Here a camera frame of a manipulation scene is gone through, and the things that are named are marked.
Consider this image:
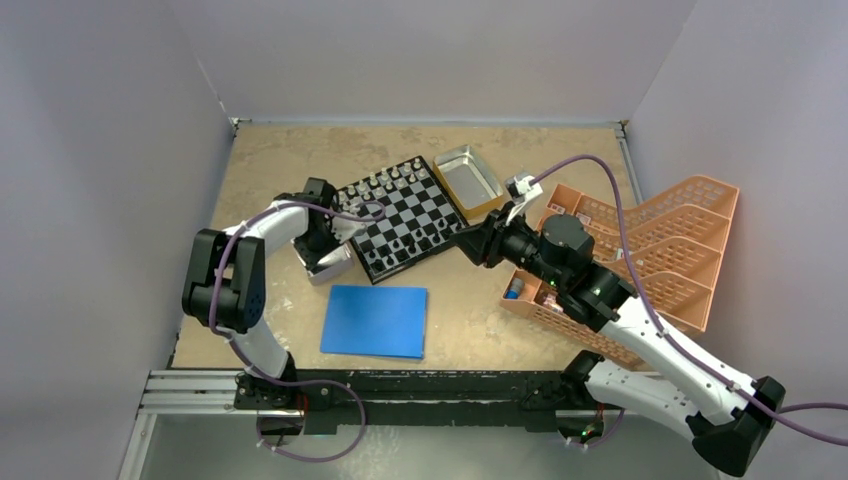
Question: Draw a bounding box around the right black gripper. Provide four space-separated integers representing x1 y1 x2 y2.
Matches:
450 202 567 290

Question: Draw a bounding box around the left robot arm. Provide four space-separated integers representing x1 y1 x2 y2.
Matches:
181 177 342 409

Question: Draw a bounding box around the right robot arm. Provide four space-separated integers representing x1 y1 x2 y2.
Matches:
451 210 785 477

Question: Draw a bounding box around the white chess piece row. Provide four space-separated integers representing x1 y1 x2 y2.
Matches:
337 157 435 208

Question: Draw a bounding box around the gold rectangular metal tin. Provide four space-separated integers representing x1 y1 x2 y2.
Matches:
433 145 504 221

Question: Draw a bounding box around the blue capped small bottle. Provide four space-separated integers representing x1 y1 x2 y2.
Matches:
504 277 525 300

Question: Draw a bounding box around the black and silver chessboard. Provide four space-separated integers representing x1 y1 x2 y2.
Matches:
338 156 469 285

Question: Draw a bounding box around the blue folder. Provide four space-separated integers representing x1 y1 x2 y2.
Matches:
320 285 428 360

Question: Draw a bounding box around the orange plastic tiered organizer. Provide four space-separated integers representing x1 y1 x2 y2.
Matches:
499 174 741 369

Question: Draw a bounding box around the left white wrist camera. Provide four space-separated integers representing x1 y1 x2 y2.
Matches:
331 216 367 244

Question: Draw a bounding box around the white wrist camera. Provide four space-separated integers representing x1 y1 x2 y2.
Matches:
504 172 543 224
331 216 367 244

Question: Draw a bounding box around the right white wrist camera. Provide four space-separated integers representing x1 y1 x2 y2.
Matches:
504 172 543 224

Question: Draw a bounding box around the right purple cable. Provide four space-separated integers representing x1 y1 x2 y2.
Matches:
529 154 848 452

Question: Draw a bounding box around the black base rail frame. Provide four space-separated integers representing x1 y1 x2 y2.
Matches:
139 367 664 439

